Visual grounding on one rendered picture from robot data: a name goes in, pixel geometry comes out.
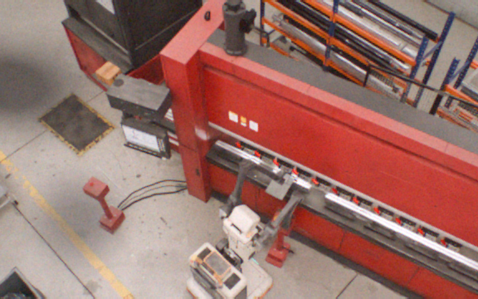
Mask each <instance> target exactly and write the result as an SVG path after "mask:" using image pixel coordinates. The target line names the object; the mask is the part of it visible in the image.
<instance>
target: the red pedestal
mask: <svg viewBox="0 0 478 299"><path fill-rule="evenodd" d="M83 189H84V191H85V194H86V195H88V196H90V197H92V198H93V199H96V200H98V201H99V202H100V205H101V207H102V209H103V211H104V212H105V213H104V214H103V215H102V217H101V218H100V219H99V222H100V226H99V227H100V228H103V229H104V230H105V231H107V232H109V233H112V234H113V233H114V232H115V230H116V229H117V228H118V227H119V225H120V224H121V223H122V222H123V221H124V220H125V218H126V216H125V215H124V213H123V212H121V211H120V210H118V209H117V208H115V207H113V205H110V208H108V205H107V203H106V202H105V199H104V197H105V196H106V194H107V193H108V192H109V191H110V189H109V187H108V185H107V184H105V183H103V182H101V181H99V180H98V179H97V178H95V177H93V176H91V177H90V180H89V181H88V182H87V183H86V184H85V186H84V187H83Z"/></svg>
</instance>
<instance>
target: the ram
mask: <svg viewBox="0 0 478 299"><path fill-rule="evenodd" d="M202 73H203V82H204V90H205V98H206V106H207V113H208V120H209V121H210V122H212V124H214V125H216V126H219V127H221V128H223V129H225V130H228V131H230V132H232V133H234V134H237V135H240V137H242V138H243V139H246V140H250V141H251V142H253V143H255V144H257V145H260V146H263V147H265V148H267V149H269V150H270V151H271V152H274V153H277V154H279V155H281V156H283V157H285V158H287V159H291V160H293V161H295V162H296V163H298V164H300V165H302V166H305V167H306V168H308V169H311V170H313V171H315V172H318V173H320V174H322V175H324V176H326V177H329V179H332V180H334V181H336V182H338V183H340V184H343V185H346V186H348V187H350V188H351V189H355V190H357V191H359V192H360V193H361V194H364V195H366V196H368V197H370V198H372V199H376V200H377V201H379V202H381V203H385V204H386V205H389V206H391V208H394V209H396V210H398V211H400V212H402V213H405V214H407V215H410V216H412V217H414V218H417V219H419V220H421V221H422V222H423V223H426V224H428V225H430V226H433V227H434V228H438V229H440V230H442V231H443V232H445V233H449V234H451V235H453V236H455V238H458V239H460V240H461V241H465V242H467V243H469V244H471V245H473V246H475V247H477V248H478V180H475V179H473V178H472V177H470V176H467V175H465V174H462V173H459V172H457V171H455V170H453V169H449V168H447V167H445V166H442V165H441V164H439V163H437V162H435V161H433V160H429V159H427V158H424V157H422V156H421V155H418V154H414V153H412V152H410V151H408V149H404V148H403V147H399V146H397V145H394V144H392V143H390V142H387V141H385V140H381V139H379V138H378V137H375V135H371V134H369V133H367V132H365V131H362V130H360V129H356V128H354V127H353V126H350V125H347V124H344V122H342V121H340V120H336V119H335V118H332V117H329V116H327V115H324V114H322V113H320V112H318V111H315V110H311V108H309V107H308V106H305V105H302V104H299V103H297V102H295V101H292V100H289V99H286V98H285V97H283V96H280V95H279V94H277V93H274V92H272V91H268V90H267V89H265V88H261V87H259V86H256V85H254V84H252V83H250V82H247V81H246V80H243V79H242V78H240V77H237V76H234V75H231V74H229V73H227V72H225V71H221V70H218V69H217V68H215V66H211V65H209V64H205V65H204V66H203V69H202ZM229 111H230V112H231V113H234V114H237V119H238V122H237V121H234V120H231V119H230V118H229ZM241 116H242V117H244V118H246V126H244V125H242V124H241V123H242V122H243V121H241ZM250 120H251V121H254V122H256V124H258V130H257V131H256V130H253V129H251V128H250ZM243 124H245V122H243ZM209 125H210V124H209ZM210 126H211V127H213V128H215V129H217V130H220V129H218V128H217V127H215V126H213V125H210ZM225 130H220V131H223V132H225V133H227V134H229V135H231V136H232V137H234V138H237V139H239V140H241V141H243V142H245V143H247V144H250V145H253V146H255V147H257V148H258V149H260V150H261V151H265V152H266V153H268V154H271V155H273V156H275V157H277V158H280V159H283V158H281V157H279V156H277V155H274V154H272V153H270V152H268V151H266V149H262V148H260V147H258V146H256V145H254V144H251V143H249V142H246V141H245V140H242V139H240V138H238V137H236V136H235V135H232V134H230V133H228V132H226V131H225ZM283 160H284V161H286V162H288V163H290V164H292V165H294V166H296V167H298V168H300V169H303V170H305V171H307V172H310V173H312V174H314V175H316V176H319V177H320V178H321V179H324V180H326V181H328V182H330V183H332V184H335V185H338V186H339V187H341V188H343V189H347V188H345V187H343V186H341V185H339V184H336V183H334V182H332V181H329V180H327V179H325V178H324V177H322V176H320V175H318V174H315V173H313V172H311V171H309V170H307V169H304V168H301V167H300V166H298V165H296V164H294V163H292V162H290V161H288V160H286V159H283ZM347 190H348V191H350V193H353V194H356V193H355V192H354V191H353V190H350V189H347ZM356 195H358V196H360V197H362V198H364V199H367V200H369V201H371V202H373V203H376V204H378V205H380V207H382V206H383V208H385V209H388V210H390V211H392V212H394V213H397V214H399V215H401V216H403V217H405V218H408V219H410V220H412V221H413V222H414V223H418V224H420V225H422V226H423V227H426V228H429V227H428V226H426V225H424V224H421V223H419V222H418V221H416V220H414V219H412V218H409V217H407V216H405V215H403V214H400V213H398V212H396V211H393V210H391V209H390V208H386V206H384V205H382V204H380V203H377V202H375V201H373V200H371V199H368V198H366V197H364V196H362V195H360V194H356ZM429 229H431V230H433V231H435V232H437V233H440V234H442V235H444V236H446V238H449V239H451V240H453V241H456V242H458V243H460V244H463V245H465V246H467V247H469V248H472V249H474V250H476V251H477V252H478V250H477V249H475V248H473V247H471V246H469V245H467V244H465V243H461V242H459V241H457V240H455V239H454V238H450V236H448V235H445V234H444V233H441V232H439V231H437V230H435V229H433V228H429Z"/></svg>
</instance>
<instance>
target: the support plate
mask: <svg viewBox="0 0 478 299"><path fill-rule="evenodd" d="M293 182H294V179H292V177H290V176H289V177H288V179H287V180H286V182H285V183H284V184H283V185H281V184H278V183H277V182H274V181H273V180H272V181H271V183H270V184H269V186H268V187H267V189H266V193H267V194H269V195H271V196H273V197H275V198H278V199H280V200H282V199H283V198H284V196H285V194H286V192H287V190H288V188H289V187H290V186H291V185H292V183H293ZM289 184H290V185H289Z"/></svg>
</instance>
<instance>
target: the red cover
mask: <svg viewBox="0 0 478 299"><path fill-rule="evenodd" d="M199 56H200V61H202V62H204V63H206V64H209V65H211V66H215V68H217V69H218V70H221V71H225V72H227V73H229V74H231V75H234V76H237V77H240V78H242V79H243V80H246V81H247V82H250V83H252V84H254V85H256V86H259V87H261V88H265V89H267V90H268V91H272V92H274V93H277V94H279V95H280V96H283V97H285V98H286V99H289V100H292V101H295V102H297V103H299V104H302V105H305V106H308V107H309V108H311V110H315V111H318V112H320V113H322V114H324V115H327V116H329V117H332V118H335V119H336V120H340V121H342V122H344V124H347V125H350V126H353V127H354V128H356V129H360V130H362V131H365V132H367V133H369V134H371V135H375V137H378V138H379V139H381V140H385V141H387V142H390V143H392V144H394V145H397V146H399V147H403V148H404V149H406V150H408V151H410V152H412V153H414V154H418V155H421V156H422V157H424V158H427V159H429V160H433V161H435V162H437V163H439V164H441V165H442V166H445V167H447V168H449V169H453V170H455V171H457V172H459V173H462V174H465V175H467V176H470V177H472V178H473V179H475V180H478V155H477V154H473V153H471V152H469V150H466V149H463V148H460V147H458V146H455V145H453V144H450V143H448V142H445V141H443V140H439V139H438V138H435V137H433V135H429V134H427V133H424V132H422V131H420V130H417V129H413V128H412V127H409V126H407V125H404V124H401V123H398V121H396V120H393V119H391V118H388V117H386V116H383V115H380V114H378V113H376V112H373V111H371V110H367V108H365V107H362V106H361V105H356V104H354V103H352V102H350V101H347V100H344V99H341V98H339V97H337V96H334V94H330V93H329V92H326V91H323V90H321V89H319V88H315V87H313V86H310V85H308V84H305V83H304V82H300V81H299V80H297V79H295V78H293V77H290V76H287V75H284V74H282V73H279V72H278V71H273V70H272V69H269V68H267V66H263V65H261V64H258V63H256V62H254V61H251V60H247V59H246V58H243V57H241V56H228V55H227V54H226V53H225V51H224V49H222V48H220V47H216V46H214V45H212V44H210V43H206V42H204V43H203V45H202V46H201V47H200V48H199Z"/></svg>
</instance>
